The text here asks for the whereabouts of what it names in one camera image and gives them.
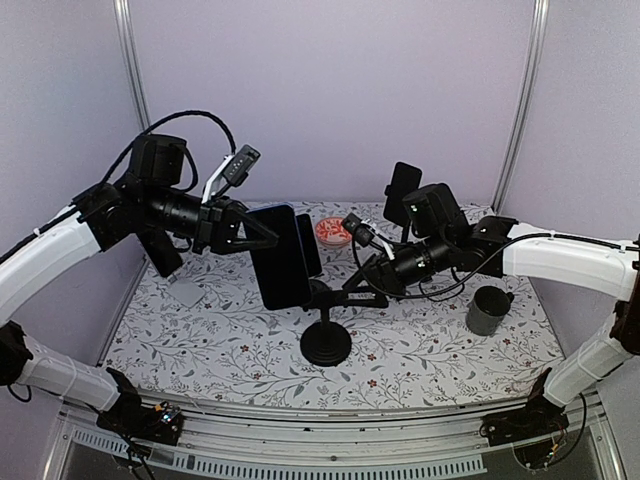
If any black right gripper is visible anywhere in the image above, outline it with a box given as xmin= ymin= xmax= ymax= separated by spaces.
xmin=335 ymin=231 xmax=453 ymax=309

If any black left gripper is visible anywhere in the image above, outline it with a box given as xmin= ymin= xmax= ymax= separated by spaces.
xmin=143 ymin=182 xmax=280 ymax=253

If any small round base phone stand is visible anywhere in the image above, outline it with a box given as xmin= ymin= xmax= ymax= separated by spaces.
xmin=309 ymin=279 xmax=330 ymax=299

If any black phone with white edge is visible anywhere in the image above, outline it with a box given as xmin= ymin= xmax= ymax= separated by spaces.
xmin=296 ymin=214 xmax=322 ymax=277

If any black gooseneck stand round base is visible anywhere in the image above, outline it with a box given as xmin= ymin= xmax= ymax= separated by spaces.
xmin=300 ymin=290 xmax=352 ymax=367

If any tall black clamp phone stand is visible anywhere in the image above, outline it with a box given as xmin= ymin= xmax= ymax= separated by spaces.
xmin=383 ymin=184 xmax=418 ymax=243

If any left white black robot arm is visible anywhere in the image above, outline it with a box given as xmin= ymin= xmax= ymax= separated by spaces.
xmin=1 ymin=134 xmax=278 ymax=445

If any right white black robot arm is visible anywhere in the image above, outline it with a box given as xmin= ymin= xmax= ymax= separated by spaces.
xmin=350 ymin=183 xmax=639 ymax=446

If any white flat phone stand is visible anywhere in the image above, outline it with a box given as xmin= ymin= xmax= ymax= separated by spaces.
xmin=167 ymin=279 xmax=205 ymax=308

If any red white patterned bowl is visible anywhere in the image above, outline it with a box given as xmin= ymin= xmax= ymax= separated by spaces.
xmin=314 ymin=217 xmax=351 ymax=248

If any floral patterned tablecloth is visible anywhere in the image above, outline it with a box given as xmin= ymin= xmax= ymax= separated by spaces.
xmin=104 ymin=253 xmax=563 ymax=410

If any dark grey mug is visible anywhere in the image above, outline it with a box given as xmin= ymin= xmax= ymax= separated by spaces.
xmin=465 ymin=285 xmax=515 ymax=336

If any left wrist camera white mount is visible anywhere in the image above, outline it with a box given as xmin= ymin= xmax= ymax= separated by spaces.
xmin=201 ymin=144 xmax=261 ymax=205

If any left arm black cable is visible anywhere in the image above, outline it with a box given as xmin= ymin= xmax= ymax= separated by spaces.
xmin=99 ymin=109 xmax=237 ymax=186

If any aluminium front rail base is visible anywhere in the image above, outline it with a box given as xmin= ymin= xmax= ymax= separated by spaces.
xmin=43 ymin=391 xmax=631 ymax=479

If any left aluminium frame post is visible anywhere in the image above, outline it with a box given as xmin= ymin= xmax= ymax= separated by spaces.
xmin=112 ymin=0 xmax=152 ymax=130

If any aluminium frame post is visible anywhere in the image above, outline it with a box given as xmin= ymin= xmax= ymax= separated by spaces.
xmin=491 ymin=0 xmax=550 ymax=213
xmin=112 ymin=0 xmax=152 ymax=130

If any right aluminium frame post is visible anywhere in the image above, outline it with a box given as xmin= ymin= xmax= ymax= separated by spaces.
xmin=491 ymin=0 xmax=550 ymax=213

